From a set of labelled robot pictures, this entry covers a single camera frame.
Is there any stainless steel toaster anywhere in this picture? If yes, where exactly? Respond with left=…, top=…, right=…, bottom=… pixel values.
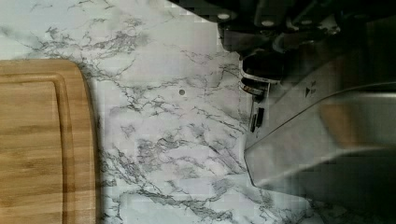
left=239, top=16, right=395, bottom=217

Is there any bamboo cutting board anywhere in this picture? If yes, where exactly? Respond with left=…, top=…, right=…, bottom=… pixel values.
left=0, top=60, right=101, bottom=224

